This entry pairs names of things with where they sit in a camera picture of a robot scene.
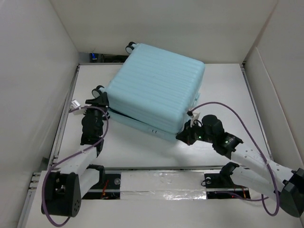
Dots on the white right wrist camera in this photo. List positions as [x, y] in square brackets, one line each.
[194, 116]

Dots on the light blue hard-shell suitcase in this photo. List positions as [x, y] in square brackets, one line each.
[153, 90]

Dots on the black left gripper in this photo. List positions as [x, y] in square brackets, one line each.
[101, 100]

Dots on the metal base rail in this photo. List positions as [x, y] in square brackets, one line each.
[215, 187]

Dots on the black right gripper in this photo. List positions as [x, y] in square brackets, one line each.
[185, 134]

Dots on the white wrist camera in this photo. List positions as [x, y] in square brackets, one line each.
[75, 108]
[194, 116]

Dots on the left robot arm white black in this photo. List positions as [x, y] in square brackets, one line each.
[69, 180]

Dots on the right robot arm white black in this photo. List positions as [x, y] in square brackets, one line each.
[247, 167]

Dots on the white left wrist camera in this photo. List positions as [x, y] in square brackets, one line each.
[75, 108]

